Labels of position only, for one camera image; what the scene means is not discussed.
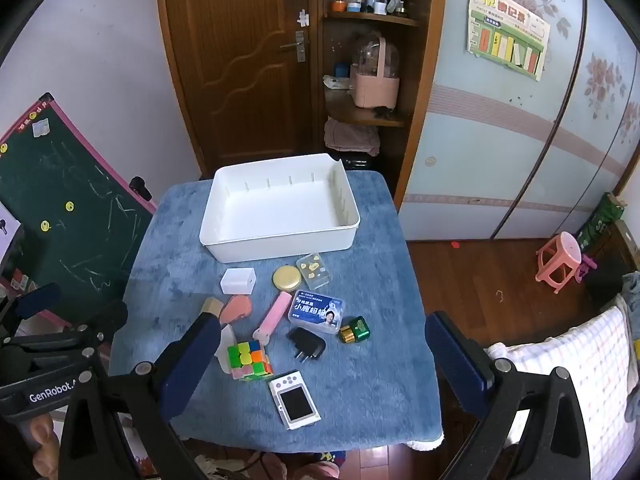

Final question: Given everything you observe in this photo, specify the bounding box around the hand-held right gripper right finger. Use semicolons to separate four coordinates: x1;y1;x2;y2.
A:
425;311;593;480

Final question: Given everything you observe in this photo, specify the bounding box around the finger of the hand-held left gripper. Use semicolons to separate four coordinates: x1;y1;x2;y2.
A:
47;300;130;357
0;282;62;332

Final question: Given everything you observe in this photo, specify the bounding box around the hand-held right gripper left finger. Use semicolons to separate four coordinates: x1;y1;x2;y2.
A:
59;312;223;480

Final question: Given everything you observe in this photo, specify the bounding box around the translucent white plastic box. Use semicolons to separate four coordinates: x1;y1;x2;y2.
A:
214;324;236;373

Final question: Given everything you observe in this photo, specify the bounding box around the colourful puzzle cube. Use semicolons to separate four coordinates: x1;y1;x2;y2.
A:
227;340;274;383

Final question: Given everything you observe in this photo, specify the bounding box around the pink sponge strip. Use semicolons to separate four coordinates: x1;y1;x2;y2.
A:
253;291;294;347

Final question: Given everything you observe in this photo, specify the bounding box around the small white box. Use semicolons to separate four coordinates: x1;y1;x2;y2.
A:
220;267;257;296

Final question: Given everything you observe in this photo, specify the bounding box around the green jar with gold lid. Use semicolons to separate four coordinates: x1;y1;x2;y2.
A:
340;315;372;345

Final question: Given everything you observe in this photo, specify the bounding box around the white handheld screen device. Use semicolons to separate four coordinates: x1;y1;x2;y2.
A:
268;370;322;431

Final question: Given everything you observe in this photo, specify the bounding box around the black charger plug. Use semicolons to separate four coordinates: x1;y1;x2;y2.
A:
286;326;327;362

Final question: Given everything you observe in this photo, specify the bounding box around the round tan lid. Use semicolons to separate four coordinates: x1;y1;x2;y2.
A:
272;265;302;292

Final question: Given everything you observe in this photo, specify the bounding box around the blue label plastic box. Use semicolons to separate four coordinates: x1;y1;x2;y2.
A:
289;289;347;335

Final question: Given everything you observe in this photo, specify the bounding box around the clear box with yellow pieces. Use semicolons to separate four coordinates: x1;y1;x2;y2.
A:
296;252;333;288

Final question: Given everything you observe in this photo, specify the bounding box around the white plastic storage bin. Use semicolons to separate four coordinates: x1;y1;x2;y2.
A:
199;152;362;264

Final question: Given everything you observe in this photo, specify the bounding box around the person's left hand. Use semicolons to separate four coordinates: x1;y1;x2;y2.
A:
27;410;63;480

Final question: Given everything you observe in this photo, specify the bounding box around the white board with black magnets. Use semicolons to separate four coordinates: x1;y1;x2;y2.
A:
0;202;23;266

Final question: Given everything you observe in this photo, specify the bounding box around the blue plush table cloth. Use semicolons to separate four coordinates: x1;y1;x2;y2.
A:
107;170;445;453

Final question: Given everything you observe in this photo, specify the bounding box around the white checkered towel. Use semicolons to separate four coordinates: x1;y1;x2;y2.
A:
487;305;640;480

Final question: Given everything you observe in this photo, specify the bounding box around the pink plastic stool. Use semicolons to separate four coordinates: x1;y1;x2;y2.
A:
536;231;583;286

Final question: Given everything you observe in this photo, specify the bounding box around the blue grey cloth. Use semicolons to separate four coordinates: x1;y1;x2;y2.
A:
620;272;640;311

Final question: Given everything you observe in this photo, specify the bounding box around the green printed bag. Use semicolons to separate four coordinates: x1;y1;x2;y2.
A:
577;192;626;256

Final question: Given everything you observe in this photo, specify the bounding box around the light blue flowered wardrobe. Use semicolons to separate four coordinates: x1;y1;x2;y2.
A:
395;0;640;241

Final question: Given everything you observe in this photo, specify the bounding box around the pink folded cloth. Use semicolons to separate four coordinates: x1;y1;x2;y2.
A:
324;117;381;157

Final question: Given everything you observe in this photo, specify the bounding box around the brown wooden door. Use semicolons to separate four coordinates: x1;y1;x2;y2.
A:
155;0;321;178

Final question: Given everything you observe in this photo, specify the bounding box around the wooden corner shelf unit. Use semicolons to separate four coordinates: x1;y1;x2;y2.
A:
317;0;448;211

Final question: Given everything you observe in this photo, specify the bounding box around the pink basket with clear dome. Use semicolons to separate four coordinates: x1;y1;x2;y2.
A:
348;30;402;110

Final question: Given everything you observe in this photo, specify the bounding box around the green chalkboard with pink frame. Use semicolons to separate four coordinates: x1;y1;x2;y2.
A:
0;92;158;326

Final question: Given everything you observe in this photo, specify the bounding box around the wall poster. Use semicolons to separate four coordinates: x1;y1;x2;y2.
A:
467;0;552;82

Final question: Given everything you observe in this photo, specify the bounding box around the metal door handle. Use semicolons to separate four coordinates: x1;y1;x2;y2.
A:
280;30;307;63

